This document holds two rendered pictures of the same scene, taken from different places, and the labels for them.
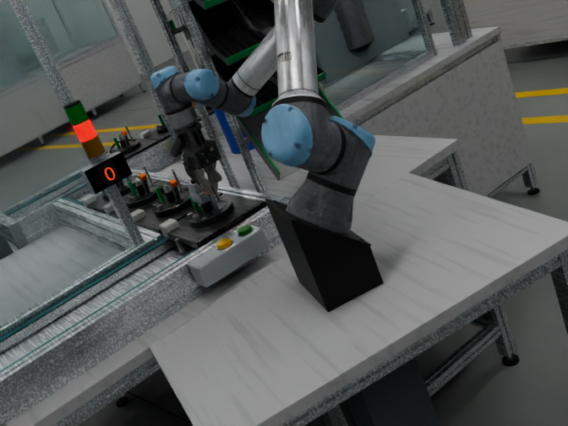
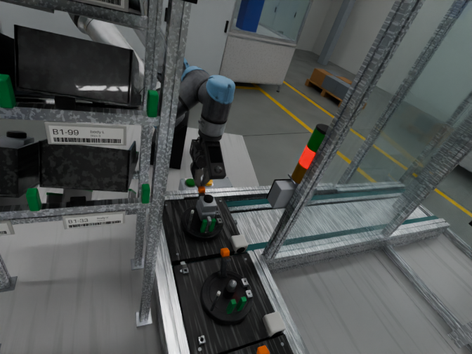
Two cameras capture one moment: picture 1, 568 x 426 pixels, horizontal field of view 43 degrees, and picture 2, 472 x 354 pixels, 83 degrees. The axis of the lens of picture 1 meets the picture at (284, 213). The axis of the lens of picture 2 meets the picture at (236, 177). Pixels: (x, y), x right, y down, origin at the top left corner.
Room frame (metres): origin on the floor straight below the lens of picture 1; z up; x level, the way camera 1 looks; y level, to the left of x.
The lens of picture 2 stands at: (2.62, 0.20, 1.65)
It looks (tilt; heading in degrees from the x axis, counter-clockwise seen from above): 36 degrees down; 175
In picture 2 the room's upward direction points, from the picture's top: 19 degrees clockwise
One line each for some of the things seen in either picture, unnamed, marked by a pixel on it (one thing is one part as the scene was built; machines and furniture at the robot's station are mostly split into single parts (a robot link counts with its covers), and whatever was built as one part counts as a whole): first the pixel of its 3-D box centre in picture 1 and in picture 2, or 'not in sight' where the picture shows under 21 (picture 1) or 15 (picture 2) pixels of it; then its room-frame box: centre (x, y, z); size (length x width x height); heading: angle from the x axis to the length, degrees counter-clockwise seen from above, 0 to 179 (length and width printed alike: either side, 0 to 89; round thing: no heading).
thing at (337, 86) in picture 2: not in sight; (337, 88); (-3.61, 2.29, 0.20); 1.20 x 0.80 x 0.41; 36
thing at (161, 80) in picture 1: (171, 90); (217, 99); (1.92, 0.15, 1.37); 0.09 x 0.08 x 0.11; 41
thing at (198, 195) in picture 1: (198, 188); (207, 207); (2.02, 0.20, 1.06); 0.08 x 0.04 x 0.07; 27
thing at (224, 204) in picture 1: (210, 213); (201, 222); (2.01, 0.20, 0.98); 0.14 x 0.14 x 0.02
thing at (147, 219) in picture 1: (169, 194); (230, 289); (2.24, 0.31, 1.01); 0.24 x 0.24 x 0.13; 27
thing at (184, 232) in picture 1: (213, 219); (201, 226); (2.01, 0.20, 0.96); 0.24 x 0.24 x 0.02; 27
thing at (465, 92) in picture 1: (394, 160); not in sight; (3.33, -0.59, 0.43); 1.11 x 0.68 x 0.86; 117
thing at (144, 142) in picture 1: (122, 142); not in sight; (3.33, 0.56, 1.01); 0.24 x 0.24 x 0.13; 27
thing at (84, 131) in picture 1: (84, 130); (312, 156); (2.03, 0.42, 1.33); 0.05 x 0.05 x 0.05
